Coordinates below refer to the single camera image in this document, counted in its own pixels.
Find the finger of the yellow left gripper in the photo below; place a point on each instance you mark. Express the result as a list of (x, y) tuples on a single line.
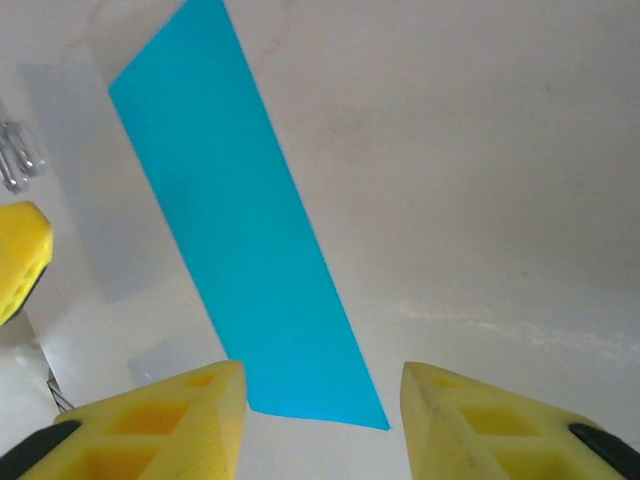
[(22, 255)]

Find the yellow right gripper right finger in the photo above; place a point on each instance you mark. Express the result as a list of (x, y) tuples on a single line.
[(490, 435)]

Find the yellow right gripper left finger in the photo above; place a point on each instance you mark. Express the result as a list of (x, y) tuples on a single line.
[(150, 435)]

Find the blue paper sheet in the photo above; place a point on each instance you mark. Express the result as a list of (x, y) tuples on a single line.
[(240, 225)]

